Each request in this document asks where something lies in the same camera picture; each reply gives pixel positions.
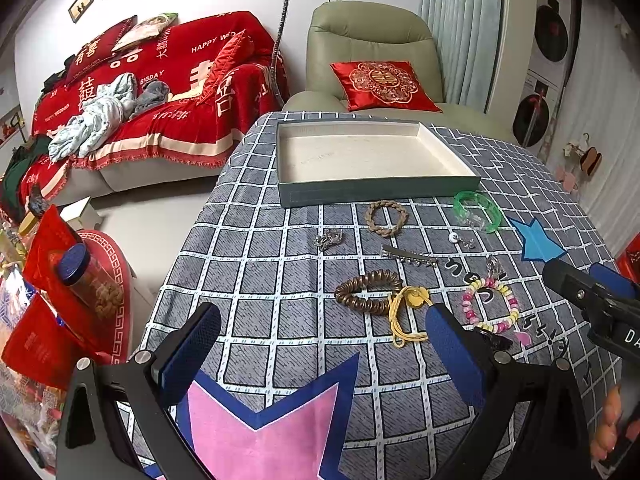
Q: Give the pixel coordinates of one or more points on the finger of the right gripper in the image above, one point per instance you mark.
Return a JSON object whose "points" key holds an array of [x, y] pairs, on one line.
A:
{"points": [[577, 287], [614, 282]]}

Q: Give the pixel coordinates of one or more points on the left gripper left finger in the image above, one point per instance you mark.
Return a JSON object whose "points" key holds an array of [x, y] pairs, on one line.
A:
{"points": [[182, 353]]}

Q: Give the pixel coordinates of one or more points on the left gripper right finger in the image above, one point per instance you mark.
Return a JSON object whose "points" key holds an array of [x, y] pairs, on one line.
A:
{"points": [[466, 354]]}

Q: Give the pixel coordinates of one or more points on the silver hair clip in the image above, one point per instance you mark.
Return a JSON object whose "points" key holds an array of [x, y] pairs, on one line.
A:
{"points": [[414, 258]]}

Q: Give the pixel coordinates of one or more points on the silver pearl earring charm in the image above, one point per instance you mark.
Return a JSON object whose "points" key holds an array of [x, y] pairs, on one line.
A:
{"points": [[463, 242]]}

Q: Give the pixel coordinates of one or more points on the green plastic bangle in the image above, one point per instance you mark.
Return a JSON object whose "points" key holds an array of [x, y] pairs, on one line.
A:
{"points": [[477, 210]]}

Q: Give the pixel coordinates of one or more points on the right hand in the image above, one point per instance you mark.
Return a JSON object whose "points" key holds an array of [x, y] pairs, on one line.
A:
{"points": [[605, 438]]}

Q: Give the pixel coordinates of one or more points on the red round side table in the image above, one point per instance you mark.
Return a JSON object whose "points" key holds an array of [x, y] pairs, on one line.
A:
{"points": [[115, 333]]}

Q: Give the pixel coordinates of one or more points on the silver charm pendant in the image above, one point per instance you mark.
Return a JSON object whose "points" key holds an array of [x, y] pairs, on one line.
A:
{"points": [[494, 268]]}

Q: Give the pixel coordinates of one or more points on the blue lid snack jar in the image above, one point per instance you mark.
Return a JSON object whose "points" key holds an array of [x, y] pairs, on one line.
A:
{"points": [[89, 281]]}

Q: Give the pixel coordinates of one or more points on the lower round washer door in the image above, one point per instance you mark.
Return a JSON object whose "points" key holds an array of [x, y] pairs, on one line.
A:
{"points": [[531, 120]]}

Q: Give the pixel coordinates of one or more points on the round washer door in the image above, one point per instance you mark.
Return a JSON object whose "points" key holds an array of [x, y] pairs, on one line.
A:
{"points": [[550, 34], [531, 120]]}

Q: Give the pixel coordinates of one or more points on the upper round washer door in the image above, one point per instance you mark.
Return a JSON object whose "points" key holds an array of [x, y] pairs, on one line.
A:
{"points": [[550, 34]]}

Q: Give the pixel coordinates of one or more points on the grey-green shallow tray box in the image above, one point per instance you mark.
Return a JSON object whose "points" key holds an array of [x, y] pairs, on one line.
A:
{"points": [[322, 162]]}

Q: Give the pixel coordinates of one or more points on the light blue crumpled clothes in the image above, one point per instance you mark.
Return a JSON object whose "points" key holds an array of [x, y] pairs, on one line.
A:
{"points": [[101, 115]]}

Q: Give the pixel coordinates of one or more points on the red embroidered cushion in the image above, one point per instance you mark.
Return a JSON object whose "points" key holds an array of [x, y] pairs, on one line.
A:
{"points": [[382, 84]]}

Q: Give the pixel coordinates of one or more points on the red sofa throw blanket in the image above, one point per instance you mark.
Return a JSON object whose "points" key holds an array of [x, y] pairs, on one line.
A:
{"points": [[222, 75]]}

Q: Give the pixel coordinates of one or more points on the teal window curtain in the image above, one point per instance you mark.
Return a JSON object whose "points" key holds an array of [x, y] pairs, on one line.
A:
{"points": [[467, 34]]}

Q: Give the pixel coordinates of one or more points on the green leather armchair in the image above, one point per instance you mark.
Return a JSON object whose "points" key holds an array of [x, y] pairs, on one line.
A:
{"points": [[365, 31]]}

